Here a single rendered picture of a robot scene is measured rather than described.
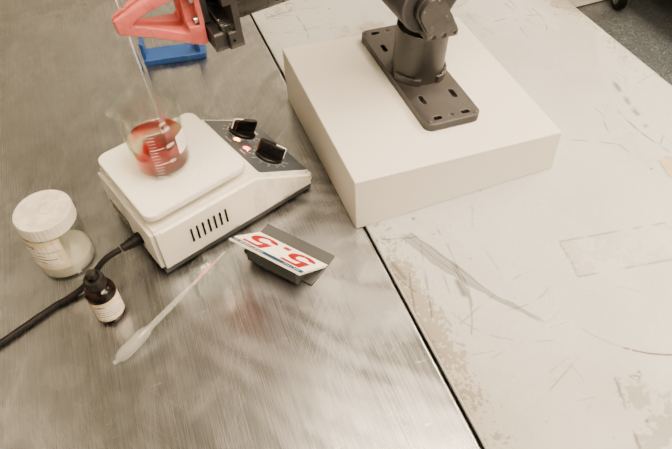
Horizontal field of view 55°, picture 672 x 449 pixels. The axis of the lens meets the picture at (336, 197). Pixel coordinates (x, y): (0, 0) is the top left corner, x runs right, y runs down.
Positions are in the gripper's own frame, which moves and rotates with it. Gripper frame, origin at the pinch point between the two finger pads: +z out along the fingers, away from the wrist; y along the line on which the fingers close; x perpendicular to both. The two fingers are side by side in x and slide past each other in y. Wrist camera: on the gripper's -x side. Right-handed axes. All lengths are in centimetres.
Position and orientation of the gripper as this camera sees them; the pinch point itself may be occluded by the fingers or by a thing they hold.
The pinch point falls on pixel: (123, 23)
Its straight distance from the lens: 62.3
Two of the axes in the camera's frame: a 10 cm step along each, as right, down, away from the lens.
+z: -8.8, 4.0, -2.7
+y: 4.7, 6.3, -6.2
